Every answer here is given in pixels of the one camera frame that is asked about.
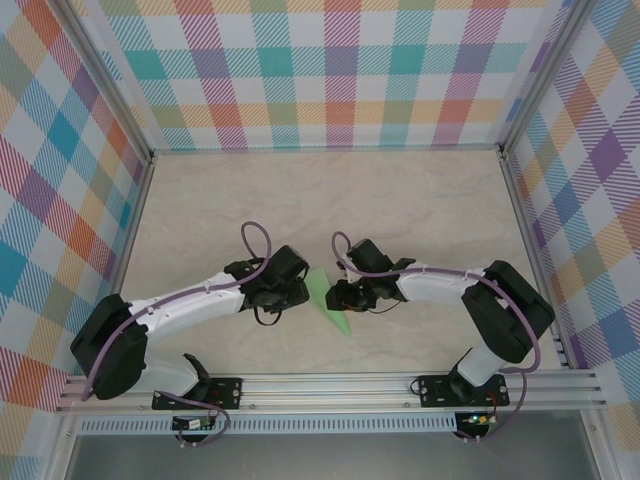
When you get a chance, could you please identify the light green paper sheet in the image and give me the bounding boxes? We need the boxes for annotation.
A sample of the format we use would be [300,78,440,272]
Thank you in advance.
[305,267,354,337]

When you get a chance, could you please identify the thin black left gripper cable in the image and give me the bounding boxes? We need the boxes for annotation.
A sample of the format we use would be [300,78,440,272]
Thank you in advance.
[252,307,282,328]

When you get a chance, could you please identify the wide aluminium mounting rail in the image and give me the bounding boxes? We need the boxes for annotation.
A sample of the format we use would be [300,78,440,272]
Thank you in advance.
[54,369,609,414]

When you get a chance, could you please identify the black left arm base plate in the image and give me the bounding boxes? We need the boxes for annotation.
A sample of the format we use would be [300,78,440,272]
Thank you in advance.
[151,378,245,411]

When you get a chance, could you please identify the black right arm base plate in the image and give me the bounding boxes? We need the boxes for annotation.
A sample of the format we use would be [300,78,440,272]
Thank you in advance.
[418,373,511,409]

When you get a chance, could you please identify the slotted grey cable tray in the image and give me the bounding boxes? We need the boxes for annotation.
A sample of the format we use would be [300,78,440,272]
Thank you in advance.
[78,412,459,435]

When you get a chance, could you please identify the aluminium frame rail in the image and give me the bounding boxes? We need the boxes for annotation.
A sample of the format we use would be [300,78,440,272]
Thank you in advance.
[88,157,156,376]
[149,144,506,157]
[499,152,574,371]

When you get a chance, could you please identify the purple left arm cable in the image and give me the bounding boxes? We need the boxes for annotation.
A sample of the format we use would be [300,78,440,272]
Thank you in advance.
[81,221,275,449]

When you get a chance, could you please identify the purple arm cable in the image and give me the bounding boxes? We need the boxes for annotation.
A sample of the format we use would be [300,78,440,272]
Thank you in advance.
[330,230,541,444]
[81,221,275,449]

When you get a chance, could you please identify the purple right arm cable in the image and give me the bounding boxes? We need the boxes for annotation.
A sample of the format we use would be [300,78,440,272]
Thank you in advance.
[330,230,541,444]

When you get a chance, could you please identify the aluminium frame post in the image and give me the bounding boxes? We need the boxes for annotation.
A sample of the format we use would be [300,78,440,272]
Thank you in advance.
[49,0,155,164]
[499,0,596,156]
[47,414,84,480]
[579,409,616,480]

